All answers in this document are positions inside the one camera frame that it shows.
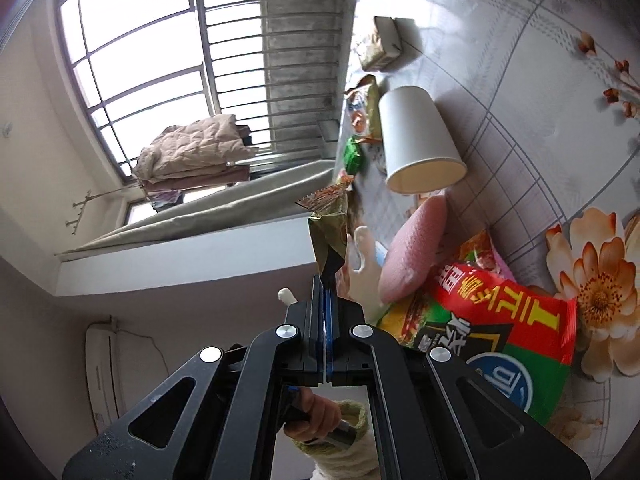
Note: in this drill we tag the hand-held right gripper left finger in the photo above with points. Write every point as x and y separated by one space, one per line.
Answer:
317 320

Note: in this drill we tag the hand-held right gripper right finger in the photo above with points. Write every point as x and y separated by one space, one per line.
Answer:
331 330

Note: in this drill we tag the olive gold snack wrapper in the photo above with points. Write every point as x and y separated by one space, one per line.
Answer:
330 240

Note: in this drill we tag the person's left forearm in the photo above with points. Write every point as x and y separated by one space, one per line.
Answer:
350 460

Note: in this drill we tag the person's left hand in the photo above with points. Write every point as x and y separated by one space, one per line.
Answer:
317 412

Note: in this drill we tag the white plastic object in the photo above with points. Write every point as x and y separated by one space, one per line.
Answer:
365 270

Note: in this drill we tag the pink sponge pad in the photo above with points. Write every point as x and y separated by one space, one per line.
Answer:
410 255

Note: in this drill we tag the small orange wrapper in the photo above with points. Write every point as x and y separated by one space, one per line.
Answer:
345 181

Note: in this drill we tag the beige curtain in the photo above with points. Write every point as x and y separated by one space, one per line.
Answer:
225 210

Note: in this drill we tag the red green snack bag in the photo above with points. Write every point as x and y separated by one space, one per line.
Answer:
500 320

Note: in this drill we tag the small green snack packet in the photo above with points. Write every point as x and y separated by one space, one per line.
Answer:
353 154

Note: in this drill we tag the pink folded cloth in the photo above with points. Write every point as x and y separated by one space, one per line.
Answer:
210 177

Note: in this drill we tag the white air conditioner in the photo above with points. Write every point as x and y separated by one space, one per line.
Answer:
102 375

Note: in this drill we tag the folded beige quilt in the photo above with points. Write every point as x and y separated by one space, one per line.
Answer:
190 150

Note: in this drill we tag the white paper cup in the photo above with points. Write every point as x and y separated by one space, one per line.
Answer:
415 130

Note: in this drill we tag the orange white snack packet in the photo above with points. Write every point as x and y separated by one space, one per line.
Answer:
364 105

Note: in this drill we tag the olive snack box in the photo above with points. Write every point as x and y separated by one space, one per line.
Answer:
385 42

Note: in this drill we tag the floral tablecloth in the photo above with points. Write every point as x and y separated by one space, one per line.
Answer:
525 110

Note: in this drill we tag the window with metal grille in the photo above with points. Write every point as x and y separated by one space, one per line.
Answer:
150 35

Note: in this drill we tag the wall hook rack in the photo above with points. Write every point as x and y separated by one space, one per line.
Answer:
80 205

